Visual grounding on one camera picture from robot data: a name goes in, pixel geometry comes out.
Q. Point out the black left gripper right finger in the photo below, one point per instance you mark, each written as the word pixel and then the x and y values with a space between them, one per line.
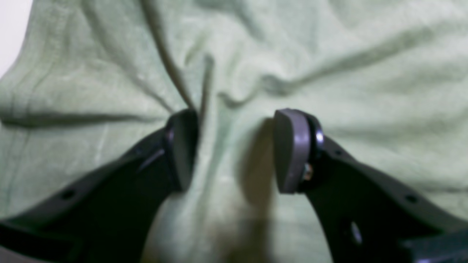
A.
pixel 366 215

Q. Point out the olive green t-shirt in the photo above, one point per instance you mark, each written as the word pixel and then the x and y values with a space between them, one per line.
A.
pixel 387 79

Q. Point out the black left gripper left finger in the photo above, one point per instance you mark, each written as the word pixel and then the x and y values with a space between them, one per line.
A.
pixel 105 216

